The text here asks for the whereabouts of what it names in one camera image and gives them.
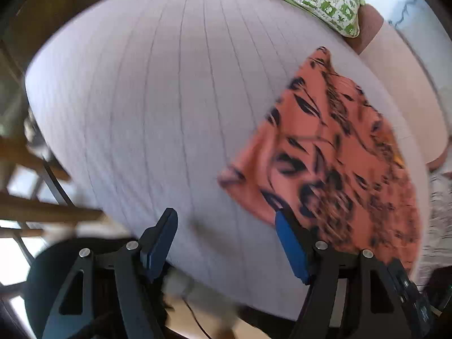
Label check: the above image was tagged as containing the orange black floral garment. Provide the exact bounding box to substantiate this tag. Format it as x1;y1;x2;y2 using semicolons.
218;47;421;270

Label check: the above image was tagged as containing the wooden chair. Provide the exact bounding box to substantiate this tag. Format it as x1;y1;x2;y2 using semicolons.
0;108;107;240

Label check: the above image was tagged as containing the pale lilac quilted mattress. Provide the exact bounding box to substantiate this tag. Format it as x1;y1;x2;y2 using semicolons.
25;0;430;319

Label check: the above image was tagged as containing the pink bolster cushion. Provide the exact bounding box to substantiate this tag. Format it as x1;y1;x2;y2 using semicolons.
345;4;449;171

